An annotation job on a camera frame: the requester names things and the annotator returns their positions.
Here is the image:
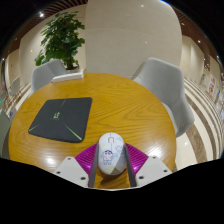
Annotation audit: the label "grey shell chair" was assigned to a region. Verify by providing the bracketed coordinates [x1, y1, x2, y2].
[132, 57, 195, 138]
[30, 59, 68, 94]
[0, 111, 11, 159]

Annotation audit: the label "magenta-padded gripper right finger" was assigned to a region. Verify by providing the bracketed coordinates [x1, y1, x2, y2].
[123, 143, 174, 188]

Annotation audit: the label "wall posters group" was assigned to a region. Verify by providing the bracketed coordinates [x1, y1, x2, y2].
[199, 73, 224, 114]

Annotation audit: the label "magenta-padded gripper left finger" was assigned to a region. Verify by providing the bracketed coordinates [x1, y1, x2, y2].
[53, 143, 100, 188]

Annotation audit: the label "small distant grey chair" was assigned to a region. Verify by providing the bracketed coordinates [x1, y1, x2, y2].
[8, 76, 21, 98]

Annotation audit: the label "white cartoon-print computer mouse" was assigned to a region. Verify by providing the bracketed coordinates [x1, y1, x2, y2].
[97, 132, 128, 176]

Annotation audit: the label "black mouse pad green lines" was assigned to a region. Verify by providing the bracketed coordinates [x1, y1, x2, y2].
[27, 96, 94, 144]

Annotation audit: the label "green potted plant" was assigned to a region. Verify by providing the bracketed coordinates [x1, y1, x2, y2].
[34, 11, 86, 71]

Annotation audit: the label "white power strip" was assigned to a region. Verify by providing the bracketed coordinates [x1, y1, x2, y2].
[50, 70, 85, 84]

